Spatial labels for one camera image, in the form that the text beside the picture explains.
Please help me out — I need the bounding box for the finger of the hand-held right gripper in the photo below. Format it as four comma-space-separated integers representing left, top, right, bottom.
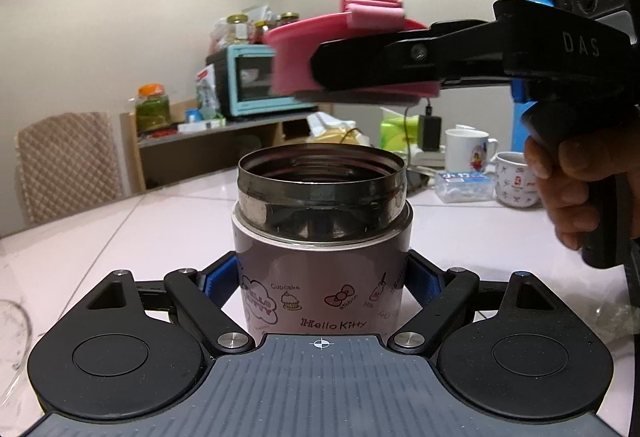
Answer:
429, 16, 497, 34
309, 23, 505, 92

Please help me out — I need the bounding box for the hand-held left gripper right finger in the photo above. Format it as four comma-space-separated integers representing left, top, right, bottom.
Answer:
389, 250, 558, 355

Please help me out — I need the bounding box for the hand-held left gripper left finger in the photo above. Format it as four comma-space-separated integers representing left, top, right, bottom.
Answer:
86, 253, 256, 353

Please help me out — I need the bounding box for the pink bottle cap with strap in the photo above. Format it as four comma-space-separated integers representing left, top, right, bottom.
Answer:
263, 0, 442, 106

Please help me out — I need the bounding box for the printed steel insulated bottle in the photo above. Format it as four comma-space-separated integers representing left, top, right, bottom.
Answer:
231, 143, 414, 336

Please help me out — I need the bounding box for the person's right hand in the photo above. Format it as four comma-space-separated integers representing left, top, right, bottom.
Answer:
523, 135, 640, 251

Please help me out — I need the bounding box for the green tissue packet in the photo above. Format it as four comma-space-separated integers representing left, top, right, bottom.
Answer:
378, 106, 421, 150

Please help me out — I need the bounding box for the yellow and white bag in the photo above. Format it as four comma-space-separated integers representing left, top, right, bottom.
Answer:
305, 112, 359, 146

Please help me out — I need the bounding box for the black power adapter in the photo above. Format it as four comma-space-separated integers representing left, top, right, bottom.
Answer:
417, 114, 444, 153

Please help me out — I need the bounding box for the clear box with blue label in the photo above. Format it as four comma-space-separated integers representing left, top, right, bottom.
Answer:
433, 169, 496, 204

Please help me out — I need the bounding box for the blue thermos flask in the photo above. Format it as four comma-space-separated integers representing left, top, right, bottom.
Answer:
510, 0, 555, 158

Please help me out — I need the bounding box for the white power strip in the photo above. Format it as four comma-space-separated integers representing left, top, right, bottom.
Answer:
407, 149, 446, 168

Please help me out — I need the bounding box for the small red filled jar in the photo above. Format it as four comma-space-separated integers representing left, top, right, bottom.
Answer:
252, 20, 274, 46

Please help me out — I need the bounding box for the tall white printed mug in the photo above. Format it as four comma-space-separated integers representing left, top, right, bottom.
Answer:
444, 128, 500, 173

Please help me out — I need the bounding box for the wooden shelf cabinet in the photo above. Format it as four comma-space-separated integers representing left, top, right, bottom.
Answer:
119, 102, 334, 193

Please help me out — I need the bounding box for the teal toaster oven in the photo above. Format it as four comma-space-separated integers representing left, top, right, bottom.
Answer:
206, 44, 319, 120

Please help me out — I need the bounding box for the white paper bag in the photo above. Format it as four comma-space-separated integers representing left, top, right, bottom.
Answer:
240, 5, 273, 24

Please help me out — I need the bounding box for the wide white printed mug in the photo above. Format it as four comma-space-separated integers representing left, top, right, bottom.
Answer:
489, 150, 544, 209

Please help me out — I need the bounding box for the gold lid glass jar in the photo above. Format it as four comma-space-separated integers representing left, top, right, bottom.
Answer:
225, 14, 251, 46

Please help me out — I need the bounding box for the flat white box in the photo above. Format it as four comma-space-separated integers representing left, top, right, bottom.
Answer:
177, 115, 226, 134

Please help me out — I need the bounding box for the red and white packet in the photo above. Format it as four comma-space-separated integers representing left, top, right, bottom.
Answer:
194, 65, 221, 116

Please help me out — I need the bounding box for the green jar with orange lid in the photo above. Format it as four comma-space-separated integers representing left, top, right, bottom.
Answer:
134, 83, 171, 134

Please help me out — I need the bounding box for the quilted beige chair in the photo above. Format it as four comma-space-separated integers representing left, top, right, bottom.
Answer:
14, 110, 127, 226

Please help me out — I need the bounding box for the clear plastic wrap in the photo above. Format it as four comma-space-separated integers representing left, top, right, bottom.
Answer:
594, 286, 640, 344

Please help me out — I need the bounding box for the clear glass bowl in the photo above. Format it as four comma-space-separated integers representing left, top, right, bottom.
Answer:
0, 299, 34, 379

